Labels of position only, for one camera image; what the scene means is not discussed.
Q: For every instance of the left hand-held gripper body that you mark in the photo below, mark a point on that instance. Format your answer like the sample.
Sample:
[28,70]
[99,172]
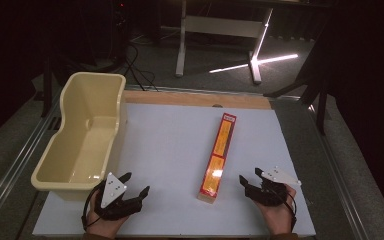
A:
[113,195]

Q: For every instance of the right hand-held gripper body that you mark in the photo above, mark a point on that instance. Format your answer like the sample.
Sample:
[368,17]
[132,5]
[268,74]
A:
[270,189]

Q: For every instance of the long red and orange box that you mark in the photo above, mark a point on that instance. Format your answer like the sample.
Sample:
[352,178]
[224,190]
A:
[217,158]

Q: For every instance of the cream plastic tub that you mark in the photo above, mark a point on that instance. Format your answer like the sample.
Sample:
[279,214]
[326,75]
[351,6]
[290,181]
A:
[83,136]

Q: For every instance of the person's right hand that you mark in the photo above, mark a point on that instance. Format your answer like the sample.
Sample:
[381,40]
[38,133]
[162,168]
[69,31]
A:
[277,213]

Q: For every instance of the person's left hand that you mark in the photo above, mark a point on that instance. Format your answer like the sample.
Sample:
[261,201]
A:
[101,222]

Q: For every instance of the black tripod stand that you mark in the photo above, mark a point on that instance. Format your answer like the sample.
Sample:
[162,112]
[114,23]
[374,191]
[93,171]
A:
[308,83]

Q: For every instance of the white metal table frame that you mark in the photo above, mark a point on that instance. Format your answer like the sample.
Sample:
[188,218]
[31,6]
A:
[225,36]

